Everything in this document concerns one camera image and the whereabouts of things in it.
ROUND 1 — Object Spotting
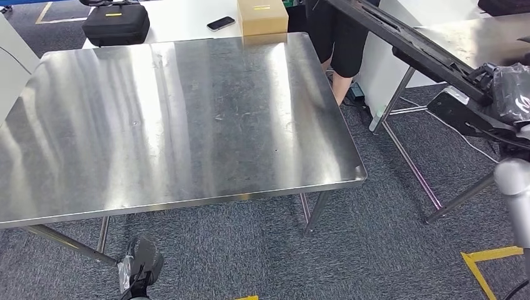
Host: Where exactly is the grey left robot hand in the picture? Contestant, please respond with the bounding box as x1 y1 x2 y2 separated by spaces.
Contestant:
117 237 164 300

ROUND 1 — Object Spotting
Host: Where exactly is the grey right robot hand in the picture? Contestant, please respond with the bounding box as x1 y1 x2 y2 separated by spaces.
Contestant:
467 62 530 124

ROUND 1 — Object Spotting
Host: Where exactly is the black plastic plate part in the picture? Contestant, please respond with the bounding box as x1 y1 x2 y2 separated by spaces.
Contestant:
324 0 494 106

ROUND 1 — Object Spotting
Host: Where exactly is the stainless steel table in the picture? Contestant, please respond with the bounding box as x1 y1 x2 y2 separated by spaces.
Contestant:
0 32 368 266
368 12 530 224

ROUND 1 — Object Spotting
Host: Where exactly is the black carrying case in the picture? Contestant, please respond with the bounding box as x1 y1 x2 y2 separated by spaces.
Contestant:
477 0 530 18
81 3 151 48

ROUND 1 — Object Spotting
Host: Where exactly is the white partition panel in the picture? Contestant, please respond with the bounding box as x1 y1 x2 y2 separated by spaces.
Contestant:
357 0 489 117

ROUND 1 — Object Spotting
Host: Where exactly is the pale plastic bottle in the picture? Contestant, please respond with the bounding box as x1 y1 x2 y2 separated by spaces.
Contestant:
368 108 386 133

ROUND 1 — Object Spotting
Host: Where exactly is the black power strip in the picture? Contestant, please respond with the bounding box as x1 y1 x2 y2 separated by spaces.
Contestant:
346 82 374 125

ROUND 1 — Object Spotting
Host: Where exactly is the person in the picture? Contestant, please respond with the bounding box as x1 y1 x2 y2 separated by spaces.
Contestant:
304 0 379 106

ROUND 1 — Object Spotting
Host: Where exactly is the white cabinet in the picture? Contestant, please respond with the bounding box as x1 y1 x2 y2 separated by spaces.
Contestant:
0 14 41 125

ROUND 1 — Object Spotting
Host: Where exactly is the black smartphone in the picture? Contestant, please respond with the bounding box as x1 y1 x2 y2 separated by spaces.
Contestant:
206 16 236 33

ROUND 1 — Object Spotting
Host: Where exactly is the brown cardboard box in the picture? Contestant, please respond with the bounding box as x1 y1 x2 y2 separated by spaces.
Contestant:
236 0 289 38

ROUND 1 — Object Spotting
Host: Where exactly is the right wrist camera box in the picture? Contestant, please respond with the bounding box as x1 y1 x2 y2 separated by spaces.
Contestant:
426 86 518 138

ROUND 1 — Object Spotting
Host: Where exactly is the white floor cable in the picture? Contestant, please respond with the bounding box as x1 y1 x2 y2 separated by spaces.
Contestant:
399 97 500 164

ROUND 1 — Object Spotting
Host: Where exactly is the black camera cable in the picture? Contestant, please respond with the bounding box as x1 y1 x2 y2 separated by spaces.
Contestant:
502 278 530 300

